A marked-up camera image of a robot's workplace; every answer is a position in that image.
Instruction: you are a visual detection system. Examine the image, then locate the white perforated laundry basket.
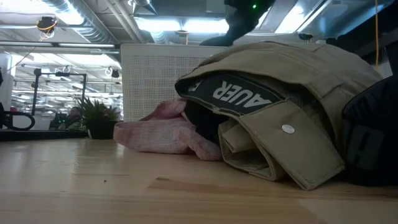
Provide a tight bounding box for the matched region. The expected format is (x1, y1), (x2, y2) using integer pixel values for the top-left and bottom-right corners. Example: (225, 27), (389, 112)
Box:
(120, 43), (228, 123)

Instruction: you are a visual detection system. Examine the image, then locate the black left frame rail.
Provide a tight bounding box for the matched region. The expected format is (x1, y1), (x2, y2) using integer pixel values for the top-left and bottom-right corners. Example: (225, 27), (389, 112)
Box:
(0, 129), (88, 142)

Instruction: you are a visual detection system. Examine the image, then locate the black metal stand frame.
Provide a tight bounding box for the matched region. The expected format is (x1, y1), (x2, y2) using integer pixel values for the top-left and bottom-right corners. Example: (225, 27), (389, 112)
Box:
(30, 68), (88, 116)

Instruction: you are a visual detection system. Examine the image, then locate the khaki jacket with black label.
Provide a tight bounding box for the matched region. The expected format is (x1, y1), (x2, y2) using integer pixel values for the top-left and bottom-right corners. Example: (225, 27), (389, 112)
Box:
(174, 40), (383, 191)

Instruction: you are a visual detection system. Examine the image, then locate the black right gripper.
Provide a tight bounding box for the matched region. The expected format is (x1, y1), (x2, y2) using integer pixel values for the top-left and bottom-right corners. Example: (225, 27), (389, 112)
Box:
(198, 17), (249, 47)

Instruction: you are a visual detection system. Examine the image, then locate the ceiling cable reel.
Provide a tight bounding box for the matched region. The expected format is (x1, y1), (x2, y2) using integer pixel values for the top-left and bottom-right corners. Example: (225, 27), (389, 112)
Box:
(35, 16), (58, 40)

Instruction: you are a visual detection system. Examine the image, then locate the black garment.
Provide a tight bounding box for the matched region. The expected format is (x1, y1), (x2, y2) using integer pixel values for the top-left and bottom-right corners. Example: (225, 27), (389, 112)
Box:
(341, 75), (398, 187)

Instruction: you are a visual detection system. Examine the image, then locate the pink knit garment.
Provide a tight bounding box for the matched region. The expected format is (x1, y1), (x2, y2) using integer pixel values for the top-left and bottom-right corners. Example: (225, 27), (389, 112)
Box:
(113, 98), (223, 162)

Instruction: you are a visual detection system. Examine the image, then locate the potted green plant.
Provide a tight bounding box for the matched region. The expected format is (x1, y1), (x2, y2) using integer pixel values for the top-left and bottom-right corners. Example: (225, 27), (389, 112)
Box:
(77, 97), (122, 140)

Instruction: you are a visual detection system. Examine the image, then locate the black cable loop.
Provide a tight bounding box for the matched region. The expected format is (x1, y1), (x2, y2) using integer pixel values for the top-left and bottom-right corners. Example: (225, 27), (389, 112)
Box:
(0, 110), (36, 131)

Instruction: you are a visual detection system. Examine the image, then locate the person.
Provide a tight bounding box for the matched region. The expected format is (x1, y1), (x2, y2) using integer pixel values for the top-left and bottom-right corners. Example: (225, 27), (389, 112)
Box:
(49, 106), (84, 131)

